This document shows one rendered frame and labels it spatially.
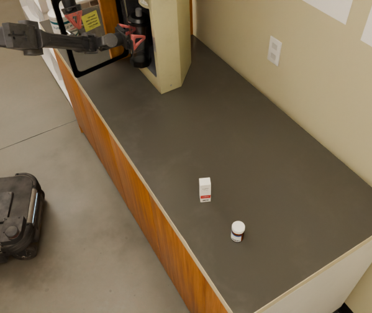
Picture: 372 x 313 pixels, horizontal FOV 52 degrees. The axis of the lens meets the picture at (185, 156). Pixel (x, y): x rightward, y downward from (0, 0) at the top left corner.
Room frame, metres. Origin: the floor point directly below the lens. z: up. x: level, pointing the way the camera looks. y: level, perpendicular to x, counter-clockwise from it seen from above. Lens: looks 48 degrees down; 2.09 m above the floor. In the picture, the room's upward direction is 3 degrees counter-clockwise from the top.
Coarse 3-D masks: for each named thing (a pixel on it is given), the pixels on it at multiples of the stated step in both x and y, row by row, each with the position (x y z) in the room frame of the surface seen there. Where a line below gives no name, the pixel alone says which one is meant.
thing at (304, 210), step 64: (128, 64) 1.69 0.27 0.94; (192, 64) 1.66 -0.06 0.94; (128, 128) 1.22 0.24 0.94; (192, 128) 1.19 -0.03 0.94; (256, 128) 1.17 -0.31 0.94; (192, 192) 0.85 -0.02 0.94; (256, 192) 0.84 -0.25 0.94; (320, 192) 0.82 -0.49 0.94; (192, 256) 0.61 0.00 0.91; (256, 256) 0.58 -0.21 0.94; (320, 256) 0.57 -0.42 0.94
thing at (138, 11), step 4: (136, 8) 1.59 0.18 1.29; (140, 8) 1.59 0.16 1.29; (132, 12) 1.61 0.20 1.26; (136, 12) 1.58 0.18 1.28; (140, 12) 1.58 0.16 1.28; (144, 12) 1.61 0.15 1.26; (132, 16) 1.58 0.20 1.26; (136, 16) 1.58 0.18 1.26; (140, 16) 1.58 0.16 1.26; (144, 16) 1.58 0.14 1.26; (132, 20) 1.55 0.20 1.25; (136, 20) 1.55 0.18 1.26; (140, 20) 1.55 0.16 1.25; (144, 20) 1.55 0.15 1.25
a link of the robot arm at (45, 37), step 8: (32, 24) 1.20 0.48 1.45; (40, 32) 1.20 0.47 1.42; (48, 32) 1.25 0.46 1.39; (40, 40) 1.19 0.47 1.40; (48, 40) 1.21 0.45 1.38; (56, 40) 1.25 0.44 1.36; (64, 40) 1.29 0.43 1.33; (72, 40) 1.34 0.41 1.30; (80, 40) 1.38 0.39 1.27; (88, 40) 1.45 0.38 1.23; (40, 48) 1.17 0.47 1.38; (64, 48) 1.32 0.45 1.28; (72, 48) 1.35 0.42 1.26; (80, 48) 1.37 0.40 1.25; (88, 48) 1.41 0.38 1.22
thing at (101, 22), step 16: (64, 0) 1.55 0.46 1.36; (80, 0) 1.59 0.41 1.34; (96, 0) 1.63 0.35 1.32; (112, 0) 1.68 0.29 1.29; (64, 16) 1.54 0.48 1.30; (80, 16) 1.58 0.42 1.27; (96, 16) 1.62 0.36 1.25; (112, 16) 1.67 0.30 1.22; (80, 32) 1.57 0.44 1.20; (96, 32) 1.61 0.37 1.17; (112, 32) 1.66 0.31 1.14; (112, 48) 1.65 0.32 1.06; (80, 64) 1.55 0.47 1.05; (96, 64) 1.59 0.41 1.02
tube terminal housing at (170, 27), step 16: (144, 0) 1.49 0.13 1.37; (160, 0) 1.45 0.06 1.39; (176, 0) 1.49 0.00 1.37; (160, 16) 1.45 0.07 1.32; (176, 16) 1.48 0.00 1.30; (160, 32) 1.45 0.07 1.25; (176, 32) 1.48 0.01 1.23; (160, 48) 1.44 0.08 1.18; (176, 48) 1.48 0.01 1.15; (160, 64) 1.44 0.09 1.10; (176, 64) 1.48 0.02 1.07; (160, 80) 1.44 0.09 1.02; (176, 80) 1.47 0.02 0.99
